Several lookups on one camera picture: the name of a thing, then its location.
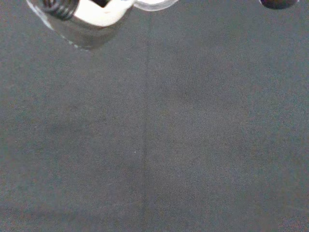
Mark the black bench cloth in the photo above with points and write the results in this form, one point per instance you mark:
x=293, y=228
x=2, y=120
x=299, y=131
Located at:
x=169, y=133

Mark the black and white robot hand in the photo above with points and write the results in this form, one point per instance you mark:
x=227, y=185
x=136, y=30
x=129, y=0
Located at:
x=101, y=14

